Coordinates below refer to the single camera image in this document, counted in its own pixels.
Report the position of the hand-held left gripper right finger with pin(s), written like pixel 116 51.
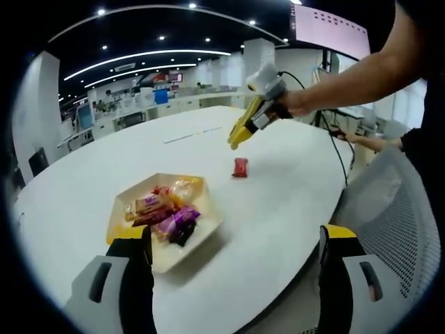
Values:
pixel 340 295

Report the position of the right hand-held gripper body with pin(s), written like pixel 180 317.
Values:
pixel 267 78

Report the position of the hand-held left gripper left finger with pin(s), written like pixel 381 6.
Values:
pixel 128 295

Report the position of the red snack packet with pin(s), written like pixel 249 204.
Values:
pixel 240 167
pixel 160 190
pixel 149 218

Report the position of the cream hexagonal container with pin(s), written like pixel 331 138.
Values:
pixel 194 243

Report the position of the purple snack packet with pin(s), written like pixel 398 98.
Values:
pixel 179 219

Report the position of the orange snack bar packet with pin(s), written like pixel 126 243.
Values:
pixel 151 204

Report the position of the person's right hand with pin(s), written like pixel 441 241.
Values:
pixel 299 102

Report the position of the large white display panel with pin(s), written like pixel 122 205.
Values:
pixel 330 31

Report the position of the blue box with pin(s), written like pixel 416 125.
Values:
pixel 160 97

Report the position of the white mesh office chair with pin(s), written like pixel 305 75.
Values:
pixel 393 215

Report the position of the long white counter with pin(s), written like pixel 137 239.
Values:
pixel 139 115

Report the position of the person's black shirt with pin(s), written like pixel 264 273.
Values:
pixel 417 21

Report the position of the black cabinet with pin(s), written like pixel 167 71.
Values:
pixel 38 161

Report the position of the white machine with blue screen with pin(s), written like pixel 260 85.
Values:
pixel 85 117

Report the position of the white square pillar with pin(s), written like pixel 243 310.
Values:
pixel 34 111

